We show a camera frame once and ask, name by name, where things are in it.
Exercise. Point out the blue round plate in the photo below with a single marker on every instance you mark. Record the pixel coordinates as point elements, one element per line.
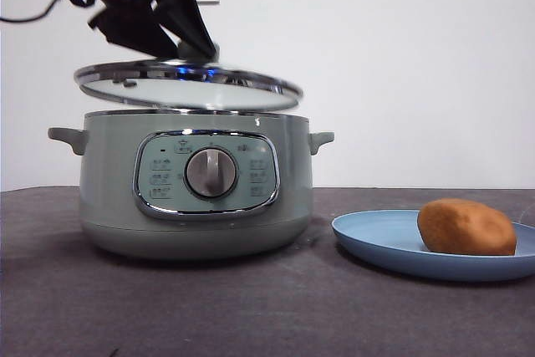
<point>376,240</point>

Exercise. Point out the pale green electric steamer pot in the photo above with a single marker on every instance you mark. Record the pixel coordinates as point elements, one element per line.
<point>108,190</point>

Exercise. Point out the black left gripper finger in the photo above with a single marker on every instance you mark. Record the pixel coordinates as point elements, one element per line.
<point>184,14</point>
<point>134,31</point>

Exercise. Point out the glass lid with green knob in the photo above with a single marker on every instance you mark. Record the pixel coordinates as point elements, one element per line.
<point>188,91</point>

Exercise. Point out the brown potato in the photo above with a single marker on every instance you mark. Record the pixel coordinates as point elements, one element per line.
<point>464,227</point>

